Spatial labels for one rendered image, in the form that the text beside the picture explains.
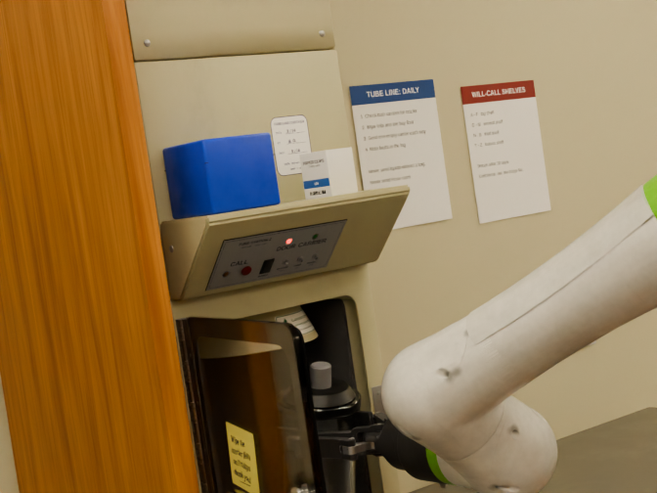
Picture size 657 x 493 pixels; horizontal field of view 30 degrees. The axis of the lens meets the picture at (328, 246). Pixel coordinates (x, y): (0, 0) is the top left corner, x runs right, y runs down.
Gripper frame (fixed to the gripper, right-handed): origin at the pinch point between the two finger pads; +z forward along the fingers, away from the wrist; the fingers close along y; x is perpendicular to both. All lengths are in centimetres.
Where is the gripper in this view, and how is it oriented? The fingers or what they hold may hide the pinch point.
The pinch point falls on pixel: (323, 429)
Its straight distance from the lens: 166.0
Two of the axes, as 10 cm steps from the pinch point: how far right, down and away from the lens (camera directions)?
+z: -6.0, 0.5, 8.0
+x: 1.4, 9.9, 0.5
